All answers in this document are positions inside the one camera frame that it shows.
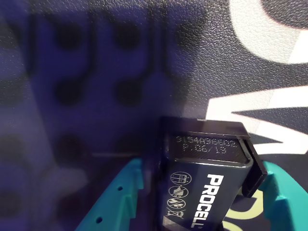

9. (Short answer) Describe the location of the small black battery pack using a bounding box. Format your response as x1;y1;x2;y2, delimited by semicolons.
154;116;268;231

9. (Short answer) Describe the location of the black mat with WOWROBO print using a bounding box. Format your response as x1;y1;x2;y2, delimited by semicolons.
0;0;308;231

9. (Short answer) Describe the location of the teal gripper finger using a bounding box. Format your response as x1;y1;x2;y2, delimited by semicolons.
76;157;145;231
261;160;308;231

